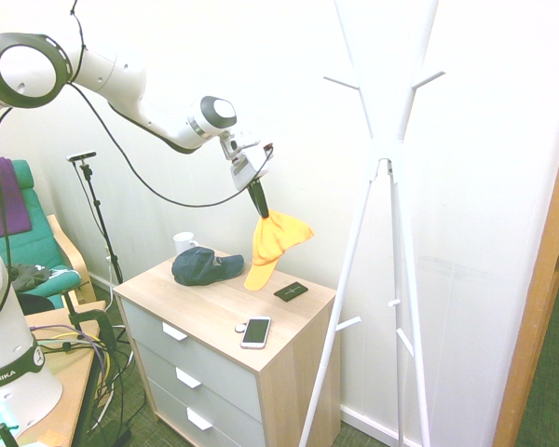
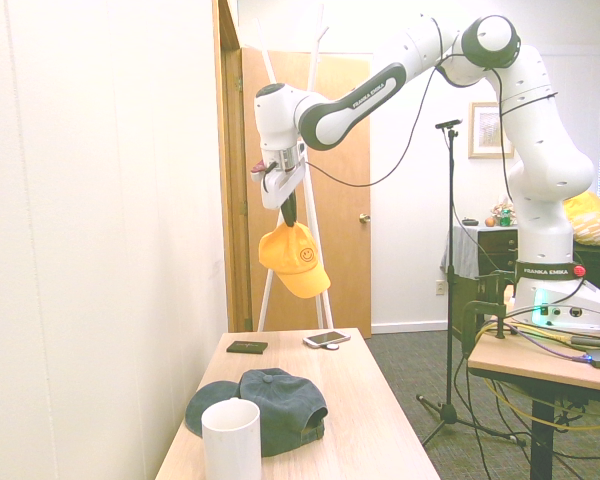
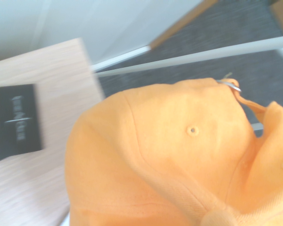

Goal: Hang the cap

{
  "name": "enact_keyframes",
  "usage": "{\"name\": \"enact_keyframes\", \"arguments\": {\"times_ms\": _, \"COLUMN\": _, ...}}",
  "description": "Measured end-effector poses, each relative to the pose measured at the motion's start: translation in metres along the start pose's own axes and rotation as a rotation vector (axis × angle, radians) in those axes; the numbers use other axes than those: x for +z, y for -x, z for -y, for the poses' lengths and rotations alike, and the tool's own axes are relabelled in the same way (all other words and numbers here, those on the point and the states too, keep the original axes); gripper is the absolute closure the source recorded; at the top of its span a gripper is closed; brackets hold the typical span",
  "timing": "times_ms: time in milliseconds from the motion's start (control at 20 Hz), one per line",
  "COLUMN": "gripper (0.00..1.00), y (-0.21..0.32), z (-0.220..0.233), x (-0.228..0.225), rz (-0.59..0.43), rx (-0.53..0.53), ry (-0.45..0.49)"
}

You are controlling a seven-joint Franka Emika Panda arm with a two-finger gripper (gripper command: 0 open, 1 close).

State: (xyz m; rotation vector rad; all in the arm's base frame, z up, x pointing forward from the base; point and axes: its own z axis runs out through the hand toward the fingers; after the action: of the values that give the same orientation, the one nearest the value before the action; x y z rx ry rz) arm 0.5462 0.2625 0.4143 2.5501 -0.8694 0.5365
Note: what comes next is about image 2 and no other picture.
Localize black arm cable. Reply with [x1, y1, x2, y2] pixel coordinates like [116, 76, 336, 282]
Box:
[302, 18, 561, 231]

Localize white smartphone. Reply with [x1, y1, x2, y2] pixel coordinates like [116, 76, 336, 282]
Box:
[302, 330, 354, 348]

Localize dark blue denim cap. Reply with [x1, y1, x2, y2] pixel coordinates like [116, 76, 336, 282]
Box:
[185, 367, 329, 459]

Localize grey draped cloth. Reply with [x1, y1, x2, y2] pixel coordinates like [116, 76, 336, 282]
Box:
[439, 223, 482, 279]

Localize yellow smiley baseball cap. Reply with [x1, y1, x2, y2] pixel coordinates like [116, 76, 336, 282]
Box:
[258, 222, 332, 300]

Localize dark wooden dresser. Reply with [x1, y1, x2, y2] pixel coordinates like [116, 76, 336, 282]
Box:
[452, 225, 600, 351]

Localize white cylindrical cup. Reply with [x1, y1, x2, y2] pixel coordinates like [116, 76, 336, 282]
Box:
[201, 398, 263, 480]

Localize brown wooden door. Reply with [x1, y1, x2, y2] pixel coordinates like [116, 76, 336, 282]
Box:
[240, 47, 373, 337]

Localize black metal table leg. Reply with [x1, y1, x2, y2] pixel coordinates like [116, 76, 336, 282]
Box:
[529, 382, 556, 480]

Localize black metal clamp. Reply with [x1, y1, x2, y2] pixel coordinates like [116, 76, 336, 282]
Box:
[460, 269, 513, 359]

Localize dried flower decoration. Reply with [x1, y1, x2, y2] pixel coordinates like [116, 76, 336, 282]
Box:
[491, 194, 516, 224]

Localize yellow bag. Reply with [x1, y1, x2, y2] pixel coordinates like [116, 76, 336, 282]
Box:
[563, 191, 600, 247]

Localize wooden door frame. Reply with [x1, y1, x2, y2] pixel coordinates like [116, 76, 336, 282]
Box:
[212, 0, 254, 334]

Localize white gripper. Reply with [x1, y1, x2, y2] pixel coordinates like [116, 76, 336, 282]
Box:
[260, 162, 307, 228]

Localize purple cable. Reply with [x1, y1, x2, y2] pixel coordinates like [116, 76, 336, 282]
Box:
[504, 324, 595, 363]

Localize yellow cable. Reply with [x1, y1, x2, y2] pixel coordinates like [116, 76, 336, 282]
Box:
[474, 319, 600, 437]

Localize black flat wallet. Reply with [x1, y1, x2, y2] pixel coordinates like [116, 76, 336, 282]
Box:
[226, 339, 270, 356]

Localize white wooden coat rack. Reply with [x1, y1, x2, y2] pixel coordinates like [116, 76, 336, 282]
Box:
[252, 3, 336, 333]

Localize framed wall picture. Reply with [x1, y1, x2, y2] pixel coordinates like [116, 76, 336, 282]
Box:
[468, 101, 516, 160]

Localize black tripod stand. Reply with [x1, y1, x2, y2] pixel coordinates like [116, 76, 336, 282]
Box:
[415, 127, 527, 448]

